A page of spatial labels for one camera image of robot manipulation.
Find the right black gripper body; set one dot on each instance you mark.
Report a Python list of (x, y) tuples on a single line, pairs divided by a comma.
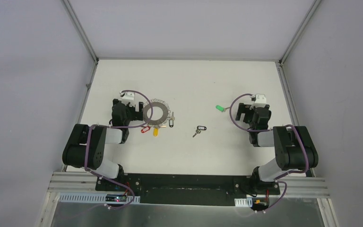
[(248, 116)]

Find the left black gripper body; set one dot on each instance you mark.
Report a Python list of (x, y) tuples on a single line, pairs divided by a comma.
[(134, 111)]

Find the metal disc with keyrings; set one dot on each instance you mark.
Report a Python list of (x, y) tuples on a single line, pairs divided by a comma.
[(156, 113)]

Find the black tag key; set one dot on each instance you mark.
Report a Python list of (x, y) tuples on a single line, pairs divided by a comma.
[(199, 129), (171, 120)]

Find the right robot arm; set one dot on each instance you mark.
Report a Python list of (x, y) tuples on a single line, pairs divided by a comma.
[(293, 147)]

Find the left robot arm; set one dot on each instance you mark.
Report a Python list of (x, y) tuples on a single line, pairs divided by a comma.
[(86, 144)]

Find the red key tag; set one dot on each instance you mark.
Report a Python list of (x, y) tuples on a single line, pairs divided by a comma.
[(145, 129)]

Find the yellow key tag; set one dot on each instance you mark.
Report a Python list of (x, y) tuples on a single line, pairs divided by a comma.
[(155, 132)]

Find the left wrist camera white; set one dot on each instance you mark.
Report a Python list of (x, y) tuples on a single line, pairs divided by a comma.
[(127, 98)]

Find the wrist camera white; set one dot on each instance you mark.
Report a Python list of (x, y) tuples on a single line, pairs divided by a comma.
[(127, 98), (259, 99)]

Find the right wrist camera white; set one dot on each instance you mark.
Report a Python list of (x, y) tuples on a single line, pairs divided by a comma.
[(259, 99)]

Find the black tag key on ring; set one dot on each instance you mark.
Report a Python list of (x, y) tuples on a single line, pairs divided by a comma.
[(171, 120)]

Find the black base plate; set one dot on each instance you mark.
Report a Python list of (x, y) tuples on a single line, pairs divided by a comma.
[(202, 190)]

